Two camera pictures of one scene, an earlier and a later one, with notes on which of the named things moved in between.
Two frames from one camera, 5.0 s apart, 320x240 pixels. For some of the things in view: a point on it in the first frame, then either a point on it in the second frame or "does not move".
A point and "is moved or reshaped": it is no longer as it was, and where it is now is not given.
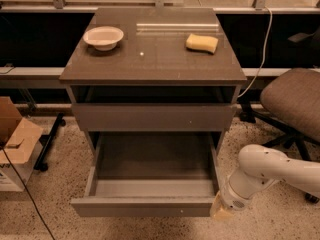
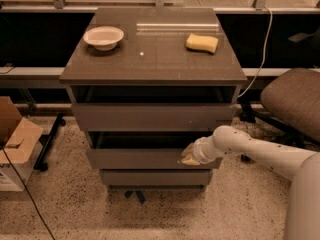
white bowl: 104,38 does not move
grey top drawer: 153,117 does not move
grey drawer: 150,174 is moved or reshaped
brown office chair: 291,102 does not move
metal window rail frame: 58,5 does not move
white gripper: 232,198 to 199,152
